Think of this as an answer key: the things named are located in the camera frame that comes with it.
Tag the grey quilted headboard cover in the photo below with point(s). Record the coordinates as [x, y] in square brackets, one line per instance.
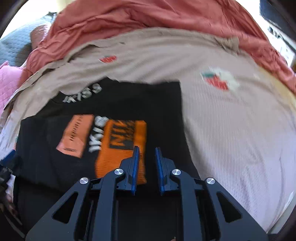
[16, 44]

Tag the pink quilted pillow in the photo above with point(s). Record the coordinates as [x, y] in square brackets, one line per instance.
[9, 78]

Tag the salmon red duvet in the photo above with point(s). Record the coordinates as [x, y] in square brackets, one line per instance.
[161, 14]

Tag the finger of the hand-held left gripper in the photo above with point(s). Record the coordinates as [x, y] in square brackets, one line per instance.
[8, 157]

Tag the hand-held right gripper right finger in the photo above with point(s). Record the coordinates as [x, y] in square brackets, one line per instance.
[159, 169]

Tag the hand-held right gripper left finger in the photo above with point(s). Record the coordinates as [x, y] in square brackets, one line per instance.
[135, 166]

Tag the small mauve quilted pillow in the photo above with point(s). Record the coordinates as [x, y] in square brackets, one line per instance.
[39, 37]

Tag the black flat television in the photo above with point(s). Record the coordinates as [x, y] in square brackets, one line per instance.
[272, 14]

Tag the black sweater with orange cuffs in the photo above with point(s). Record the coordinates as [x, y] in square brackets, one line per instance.
[150, 104]

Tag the lilac printed blanket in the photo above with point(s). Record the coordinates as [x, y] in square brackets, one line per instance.
[231, 139]

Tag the yellow bed sheet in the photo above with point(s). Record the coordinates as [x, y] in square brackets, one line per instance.
[282, 81]

